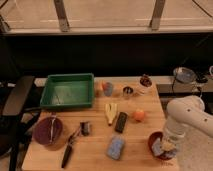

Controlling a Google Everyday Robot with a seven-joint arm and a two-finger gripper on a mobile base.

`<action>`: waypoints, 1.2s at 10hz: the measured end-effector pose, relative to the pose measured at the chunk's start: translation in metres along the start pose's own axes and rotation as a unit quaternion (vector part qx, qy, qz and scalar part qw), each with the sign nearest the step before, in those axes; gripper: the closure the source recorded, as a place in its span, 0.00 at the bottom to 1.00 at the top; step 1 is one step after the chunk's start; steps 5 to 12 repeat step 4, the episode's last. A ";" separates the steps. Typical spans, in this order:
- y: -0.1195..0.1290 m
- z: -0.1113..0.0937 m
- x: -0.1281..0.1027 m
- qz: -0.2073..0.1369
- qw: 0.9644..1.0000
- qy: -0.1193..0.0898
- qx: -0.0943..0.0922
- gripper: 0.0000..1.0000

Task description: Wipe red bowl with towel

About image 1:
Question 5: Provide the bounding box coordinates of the blue sponge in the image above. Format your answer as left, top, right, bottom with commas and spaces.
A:
106, 136, 125, 160

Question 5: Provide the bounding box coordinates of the black rectangular block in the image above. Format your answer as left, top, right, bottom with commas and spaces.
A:
115, 112, 128, 133

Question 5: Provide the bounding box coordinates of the clear jar with dark lid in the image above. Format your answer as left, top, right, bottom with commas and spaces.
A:
139, 74, 152, 94

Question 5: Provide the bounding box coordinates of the green plastic tray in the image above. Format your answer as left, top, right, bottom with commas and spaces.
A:
40, 73, 94, 110

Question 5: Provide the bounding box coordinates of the small grey metal clip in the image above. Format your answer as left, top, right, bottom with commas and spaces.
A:
80, 121, 90, 136

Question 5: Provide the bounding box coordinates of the orange fruit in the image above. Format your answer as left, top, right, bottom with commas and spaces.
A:
133, 109, 146, 122

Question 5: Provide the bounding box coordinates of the yellow banana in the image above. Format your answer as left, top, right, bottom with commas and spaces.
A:
105, 103, 117, 126

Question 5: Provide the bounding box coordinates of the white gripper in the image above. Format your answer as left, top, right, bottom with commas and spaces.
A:
162, 127, 185, 151

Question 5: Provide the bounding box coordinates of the purple bowl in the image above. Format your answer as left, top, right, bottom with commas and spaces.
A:
33, 117, 63, 146

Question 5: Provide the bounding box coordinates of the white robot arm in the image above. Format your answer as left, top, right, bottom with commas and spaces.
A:
162, 96, 213, 151

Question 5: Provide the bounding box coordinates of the silver metal bowl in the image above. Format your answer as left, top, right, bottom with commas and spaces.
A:
173, 67, 196, 84

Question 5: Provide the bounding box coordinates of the black chair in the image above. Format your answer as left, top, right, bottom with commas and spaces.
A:
0, 76, 39, 171

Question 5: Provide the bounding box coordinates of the small metal cup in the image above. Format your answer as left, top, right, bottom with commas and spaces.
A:
123, 86, 134, 99

